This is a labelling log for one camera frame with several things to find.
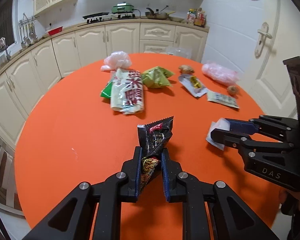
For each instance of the brown walnut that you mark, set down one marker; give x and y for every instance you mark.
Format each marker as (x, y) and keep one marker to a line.
(232, 90)

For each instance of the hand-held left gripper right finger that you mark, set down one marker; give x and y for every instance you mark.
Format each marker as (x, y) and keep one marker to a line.
(165, 180)

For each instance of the large white red-print packet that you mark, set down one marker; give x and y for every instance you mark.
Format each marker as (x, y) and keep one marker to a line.
(127, 95)

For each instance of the steel wok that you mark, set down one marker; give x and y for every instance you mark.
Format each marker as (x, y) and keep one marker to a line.
(158, 15)

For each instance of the clear rice bag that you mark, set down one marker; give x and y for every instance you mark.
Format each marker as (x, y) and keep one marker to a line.
(178, 52)

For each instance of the black snack packet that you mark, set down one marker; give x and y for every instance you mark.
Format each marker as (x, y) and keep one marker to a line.
(155, 137)

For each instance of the round orange table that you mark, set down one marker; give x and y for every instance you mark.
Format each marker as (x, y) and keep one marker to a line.
(77, 130)

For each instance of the black gas stove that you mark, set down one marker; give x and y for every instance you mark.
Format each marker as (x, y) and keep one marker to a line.
(110, 18)

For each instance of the barred kitchen window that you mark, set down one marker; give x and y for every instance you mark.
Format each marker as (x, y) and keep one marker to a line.
(3, 20)

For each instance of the bright green snack packet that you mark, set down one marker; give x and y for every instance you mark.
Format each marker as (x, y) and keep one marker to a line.
(106, 93)

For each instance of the white glass door appliance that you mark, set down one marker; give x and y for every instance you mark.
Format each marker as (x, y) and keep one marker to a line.
(0, 175)

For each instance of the pale green snack packet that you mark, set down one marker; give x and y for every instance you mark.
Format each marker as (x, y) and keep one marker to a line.
(222, 100)

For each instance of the yellow-green crumpled bag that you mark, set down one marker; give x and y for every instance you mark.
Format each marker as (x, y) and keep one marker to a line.
(155, 78)

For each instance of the white door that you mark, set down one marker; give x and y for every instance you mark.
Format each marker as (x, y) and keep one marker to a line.
(270, 85)

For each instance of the pinkish dish cloth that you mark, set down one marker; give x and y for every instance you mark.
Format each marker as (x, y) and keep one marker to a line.
(1, 42)

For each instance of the hanging steel kitchen utensil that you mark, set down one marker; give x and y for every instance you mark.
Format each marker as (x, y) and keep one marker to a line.
(23, 41)
(35, 35)
(28, 39)

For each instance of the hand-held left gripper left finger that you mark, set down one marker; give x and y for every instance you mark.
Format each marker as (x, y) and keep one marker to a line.
(138, 185)

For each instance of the steel sink faucet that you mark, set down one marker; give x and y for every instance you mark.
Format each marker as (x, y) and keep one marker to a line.
(8, 54)

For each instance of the green electric cooking pot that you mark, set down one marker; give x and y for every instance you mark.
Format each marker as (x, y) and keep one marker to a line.
(123, 8)

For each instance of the ginger piece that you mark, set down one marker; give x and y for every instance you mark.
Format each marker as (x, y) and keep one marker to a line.
(185, 69)

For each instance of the silver wrapper yellow label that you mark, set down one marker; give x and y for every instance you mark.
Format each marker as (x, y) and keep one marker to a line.
(193, 86)

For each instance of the cluster of condiment bottles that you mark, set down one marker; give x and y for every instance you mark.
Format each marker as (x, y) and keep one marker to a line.
(196, 17)

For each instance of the wall utensil rack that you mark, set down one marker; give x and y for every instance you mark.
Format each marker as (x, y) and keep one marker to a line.
(27, 19)

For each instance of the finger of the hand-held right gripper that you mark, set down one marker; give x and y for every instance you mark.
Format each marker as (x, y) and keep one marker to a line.
(240, 125)
(227, 138)

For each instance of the cream base kitchen cabinets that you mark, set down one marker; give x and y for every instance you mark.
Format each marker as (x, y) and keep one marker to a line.
(65, 47)

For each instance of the white plastic wrapper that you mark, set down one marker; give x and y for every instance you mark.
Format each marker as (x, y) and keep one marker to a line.
(218, 126)

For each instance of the white crumpled plastic bag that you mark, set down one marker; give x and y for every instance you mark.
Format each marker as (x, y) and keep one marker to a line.
(117, 60)

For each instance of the red plastic basin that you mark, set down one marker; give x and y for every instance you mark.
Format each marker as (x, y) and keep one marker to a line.
(54, 30)

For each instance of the black griddle pan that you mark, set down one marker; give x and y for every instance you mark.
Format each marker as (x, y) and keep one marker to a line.
(96, 15)

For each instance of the pink plastic bag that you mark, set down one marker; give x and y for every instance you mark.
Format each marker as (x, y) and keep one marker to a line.
(220, 73)

